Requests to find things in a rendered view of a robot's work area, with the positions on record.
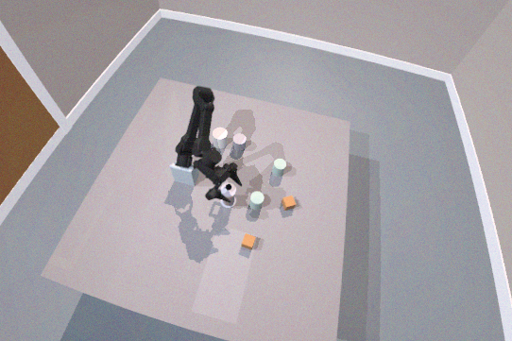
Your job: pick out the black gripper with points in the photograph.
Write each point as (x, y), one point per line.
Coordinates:
(212, 193)

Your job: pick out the orange cube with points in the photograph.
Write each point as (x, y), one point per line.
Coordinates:
(288, 202)
(248, 241)

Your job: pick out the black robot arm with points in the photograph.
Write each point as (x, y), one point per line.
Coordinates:
(200, 146)

